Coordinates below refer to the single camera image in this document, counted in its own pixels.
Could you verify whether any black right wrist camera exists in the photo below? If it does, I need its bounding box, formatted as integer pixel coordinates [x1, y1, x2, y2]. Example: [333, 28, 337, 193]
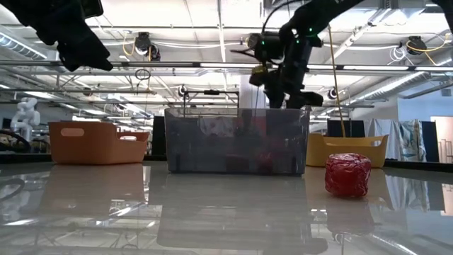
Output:
[247, 32, 284, 65]

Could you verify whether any white robot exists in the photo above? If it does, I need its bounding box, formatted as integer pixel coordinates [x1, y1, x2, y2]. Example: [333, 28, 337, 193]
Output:
[9, 96, 42, 143]

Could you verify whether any orange plastic basket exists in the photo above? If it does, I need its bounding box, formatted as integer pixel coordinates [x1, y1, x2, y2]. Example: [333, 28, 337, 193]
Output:
[48, 120, 151, 166]

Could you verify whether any grey translucent plastic basket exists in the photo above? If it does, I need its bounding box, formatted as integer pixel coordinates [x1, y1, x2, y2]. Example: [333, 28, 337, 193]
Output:
[164, 107, 311, 176]

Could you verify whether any large red wrapped block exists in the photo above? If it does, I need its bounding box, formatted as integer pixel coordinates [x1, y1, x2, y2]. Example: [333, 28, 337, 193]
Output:
[324, 152, 373, 198]

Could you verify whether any ceiling cable reel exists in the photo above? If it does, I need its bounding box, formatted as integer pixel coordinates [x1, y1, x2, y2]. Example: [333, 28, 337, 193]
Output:
[406, 35, 430, 57]
[133, 30, 162, 62]

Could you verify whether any black frame stand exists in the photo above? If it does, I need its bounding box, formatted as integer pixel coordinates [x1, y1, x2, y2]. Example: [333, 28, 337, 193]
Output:
[183, 89, 241, 118]

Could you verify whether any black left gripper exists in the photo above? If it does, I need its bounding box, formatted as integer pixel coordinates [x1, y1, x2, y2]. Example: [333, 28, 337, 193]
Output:
[37, 0, 115, 72]

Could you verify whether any yellow plastic basket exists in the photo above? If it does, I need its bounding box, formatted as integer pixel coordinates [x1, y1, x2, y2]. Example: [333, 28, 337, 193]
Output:
[305, 132, 389, 169]

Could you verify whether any black curtain panel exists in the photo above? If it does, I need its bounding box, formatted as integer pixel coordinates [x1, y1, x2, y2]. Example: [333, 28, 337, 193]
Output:
[420, 120, 440, 163]
[326, 119, 366, 138]
[151, 115, 166, 157]

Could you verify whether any white hanging sheet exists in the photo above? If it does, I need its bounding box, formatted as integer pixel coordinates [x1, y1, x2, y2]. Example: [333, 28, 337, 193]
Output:
[364, 118, 401, 161]

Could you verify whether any patterned hanging sheet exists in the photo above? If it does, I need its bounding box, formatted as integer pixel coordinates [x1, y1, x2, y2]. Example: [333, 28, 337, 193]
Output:
[398, 118, 425, 163]

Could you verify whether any yellow hanging cable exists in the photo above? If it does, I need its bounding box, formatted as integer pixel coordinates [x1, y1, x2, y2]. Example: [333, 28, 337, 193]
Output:
[326, 23, 347, 138]

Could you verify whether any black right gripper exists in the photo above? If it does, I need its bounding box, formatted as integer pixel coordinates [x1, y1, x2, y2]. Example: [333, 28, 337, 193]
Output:
[265, 41, 324, 109]

